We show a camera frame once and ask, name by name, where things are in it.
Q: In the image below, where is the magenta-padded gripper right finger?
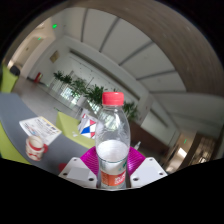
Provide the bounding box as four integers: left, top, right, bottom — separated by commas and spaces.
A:
127, 146, 168, 190

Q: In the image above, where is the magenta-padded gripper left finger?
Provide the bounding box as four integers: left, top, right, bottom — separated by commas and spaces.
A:
58, 146, 100, 189

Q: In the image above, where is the clear red-capped water bottle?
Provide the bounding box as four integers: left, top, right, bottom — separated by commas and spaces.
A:
94, 91, 132, 190

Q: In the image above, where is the large lime green ottoman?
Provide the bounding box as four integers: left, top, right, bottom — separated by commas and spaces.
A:
55, 110, 98, 150

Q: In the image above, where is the white red blue cube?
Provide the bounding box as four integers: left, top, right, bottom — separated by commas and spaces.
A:
78, 113, 98, 139

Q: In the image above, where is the red and white cup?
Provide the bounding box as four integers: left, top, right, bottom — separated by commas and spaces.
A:
25, 134, 49, 162

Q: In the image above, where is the colourful printed magazine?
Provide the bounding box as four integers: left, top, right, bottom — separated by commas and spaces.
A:
18, 115, 63, 146

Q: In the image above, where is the lime green seat cushion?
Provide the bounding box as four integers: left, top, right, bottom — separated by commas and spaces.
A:
0, 121, 31, 165

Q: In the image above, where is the group of potted plants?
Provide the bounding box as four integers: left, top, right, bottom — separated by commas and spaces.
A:
52, 69, 139, 123

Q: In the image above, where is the red fire cabinet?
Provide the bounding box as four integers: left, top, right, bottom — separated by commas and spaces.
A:
33, 71, 44, 84

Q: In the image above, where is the black chair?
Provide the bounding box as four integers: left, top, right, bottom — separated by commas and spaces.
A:
9, 64, 22, 77

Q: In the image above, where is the framed wall picture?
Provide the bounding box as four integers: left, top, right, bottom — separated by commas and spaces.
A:
49, 50, 60, 64

